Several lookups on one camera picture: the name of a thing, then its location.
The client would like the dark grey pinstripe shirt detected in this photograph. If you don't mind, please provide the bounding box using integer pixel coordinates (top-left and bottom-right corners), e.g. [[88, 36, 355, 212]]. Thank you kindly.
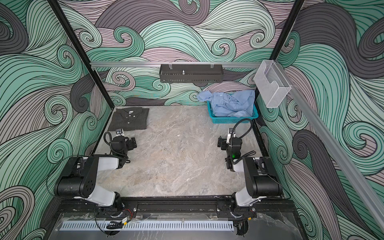
[[108, 107, 150, 132]]

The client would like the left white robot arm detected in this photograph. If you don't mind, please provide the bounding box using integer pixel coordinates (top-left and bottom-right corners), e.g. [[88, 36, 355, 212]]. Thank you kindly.
[[54, 129, 137, 211]]

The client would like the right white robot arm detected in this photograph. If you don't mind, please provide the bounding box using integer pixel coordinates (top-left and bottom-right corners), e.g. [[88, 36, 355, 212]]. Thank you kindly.
[[218, 118, 283, 211]]

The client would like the teal plastic basket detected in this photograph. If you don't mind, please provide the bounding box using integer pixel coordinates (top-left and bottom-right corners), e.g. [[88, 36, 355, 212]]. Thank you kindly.
[[207, 102, 259, 124]]

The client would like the light blue shirt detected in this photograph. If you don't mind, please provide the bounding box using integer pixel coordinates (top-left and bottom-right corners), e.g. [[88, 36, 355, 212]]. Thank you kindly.
[[197, 90, 255, 118]]

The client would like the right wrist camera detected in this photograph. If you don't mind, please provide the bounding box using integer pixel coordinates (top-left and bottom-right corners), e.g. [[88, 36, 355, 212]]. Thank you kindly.
[[226, 128, 236, 144]]

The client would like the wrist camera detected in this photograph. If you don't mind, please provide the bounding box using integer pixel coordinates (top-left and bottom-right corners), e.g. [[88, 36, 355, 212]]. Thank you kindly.
[[226, 128, 236, 144], [116, 129, 125, 137]]

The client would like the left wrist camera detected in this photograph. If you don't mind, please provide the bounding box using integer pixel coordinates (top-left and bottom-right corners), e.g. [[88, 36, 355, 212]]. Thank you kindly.
[[116, 129, 125, 137]]

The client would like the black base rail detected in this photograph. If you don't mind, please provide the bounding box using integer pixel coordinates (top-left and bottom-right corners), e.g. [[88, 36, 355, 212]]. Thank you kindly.
[[59, 196, 296, 218]]

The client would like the clear plastic wall bin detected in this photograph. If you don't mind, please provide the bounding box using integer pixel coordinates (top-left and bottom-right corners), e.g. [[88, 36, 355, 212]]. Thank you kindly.
[[254, 60, 292, 108]]

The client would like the black perforated wall tray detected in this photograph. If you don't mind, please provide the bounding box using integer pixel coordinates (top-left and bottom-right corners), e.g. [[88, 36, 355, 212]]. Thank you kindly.
[[159, 65, 224, 84]]

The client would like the aluminium back rail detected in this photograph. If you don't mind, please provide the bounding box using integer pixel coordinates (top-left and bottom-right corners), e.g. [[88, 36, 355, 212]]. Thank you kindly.
[[90, 61, 261, 69]]

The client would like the aluminium rail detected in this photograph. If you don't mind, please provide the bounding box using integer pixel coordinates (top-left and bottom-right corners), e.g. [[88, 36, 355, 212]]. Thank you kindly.
[[90, 61, 261, 69], [275, 62, 384, 230]]

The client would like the aluminium right rail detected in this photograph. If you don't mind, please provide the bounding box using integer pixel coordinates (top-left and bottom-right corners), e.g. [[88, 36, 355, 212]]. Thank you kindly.
[[275, 62, 384, 230]]

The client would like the white slotted cable duct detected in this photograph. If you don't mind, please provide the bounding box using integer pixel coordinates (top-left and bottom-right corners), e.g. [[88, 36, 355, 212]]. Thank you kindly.
[[59, 220, 235, 232]]

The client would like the black left corner post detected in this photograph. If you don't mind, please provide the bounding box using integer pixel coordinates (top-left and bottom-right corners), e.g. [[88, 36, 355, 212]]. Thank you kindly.
[[47, 0, 115, 110]]

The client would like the black corner post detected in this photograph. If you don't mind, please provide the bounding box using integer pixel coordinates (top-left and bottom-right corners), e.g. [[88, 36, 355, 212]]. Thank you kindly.
[[269, 0, 305, 61], [47, 0, 115, 110]]

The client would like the black right corner post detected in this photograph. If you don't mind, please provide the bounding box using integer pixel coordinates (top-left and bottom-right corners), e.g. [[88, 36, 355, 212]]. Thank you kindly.
[[269, 0, 305, 61]]

